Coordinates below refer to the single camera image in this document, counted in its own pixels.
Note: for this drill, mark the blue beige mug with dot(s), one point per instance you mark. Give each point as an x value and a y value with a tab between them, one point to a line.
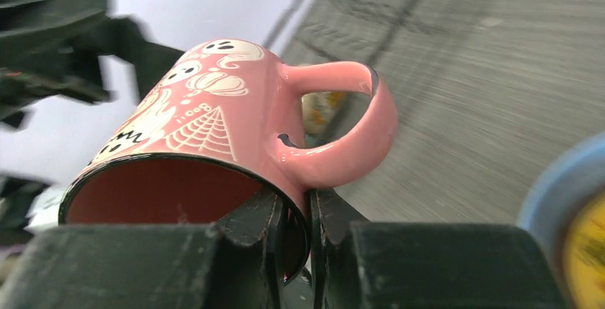
319	109

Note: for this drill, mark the pink ghost pattern mug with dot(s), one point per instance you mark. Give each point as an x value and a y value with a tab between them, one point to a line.
224	123

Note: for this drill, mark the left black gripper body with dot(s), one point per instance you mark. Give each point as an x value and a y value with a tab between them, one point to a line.
42	54

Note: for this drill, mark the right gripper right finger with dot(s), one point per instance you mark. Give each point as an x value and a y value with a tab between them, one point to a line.
357	263

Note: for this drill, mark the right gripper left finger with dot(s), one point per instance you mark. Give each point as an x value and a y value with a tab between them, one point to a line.
234	263

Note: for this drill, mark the light blue plate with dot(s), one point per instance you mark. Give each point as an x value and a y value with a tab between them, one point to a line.
560	192

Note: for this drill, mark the yellow patterned plate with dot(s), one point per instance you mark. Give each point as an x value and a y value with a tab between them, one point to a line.
583	256

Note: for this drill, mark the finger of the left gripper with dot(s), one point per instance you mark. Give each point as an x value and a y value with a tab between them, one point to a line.
123	38

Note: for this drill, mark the black wire dish rack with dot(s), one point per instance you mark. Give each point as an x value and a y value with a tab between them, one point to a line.
401	32

